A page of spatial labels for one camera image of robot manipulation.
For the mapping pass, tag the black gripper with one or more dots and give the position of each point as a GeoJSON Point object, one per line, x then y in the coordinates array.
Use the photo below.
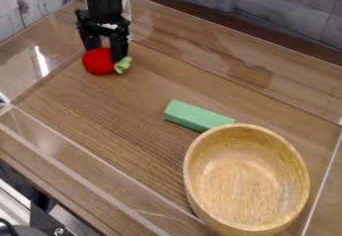
{"type": "Point", "coordinates": [110, 24]}

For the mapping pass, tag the wooden bowl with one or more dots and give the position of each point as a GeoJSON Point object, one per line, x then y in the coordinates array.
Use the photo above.
{"type": "Point", "coordinates": [247, 180]}

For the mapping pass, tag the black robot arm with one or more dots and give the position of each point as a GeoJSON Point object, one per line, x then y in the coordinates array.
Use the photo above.
{"type": "Point", "coordinates": [105, 6]}

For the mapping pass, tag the green rectangular block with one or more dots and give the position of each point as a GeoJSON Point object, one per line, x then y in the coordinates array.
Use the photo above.
{"type": "Point", "coordinates": [195, 117]}

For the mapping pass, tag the clear acrylic tray wall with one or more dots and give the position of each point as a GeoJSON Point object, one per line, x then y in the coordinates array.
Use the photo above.
{"type": "Point", "coordinates": [88, 136]}

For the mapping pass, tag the red plush strawberry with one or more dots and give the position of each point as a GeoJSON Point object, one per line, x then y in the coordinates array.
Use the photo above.
{"type": "Point", "coordinates": [98, 63]}

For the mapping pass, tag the black metal bracket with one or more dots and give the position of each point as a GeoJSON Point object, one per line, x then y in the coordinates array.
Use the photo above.
{"type": "Point", "coordinates": [45, 222]}

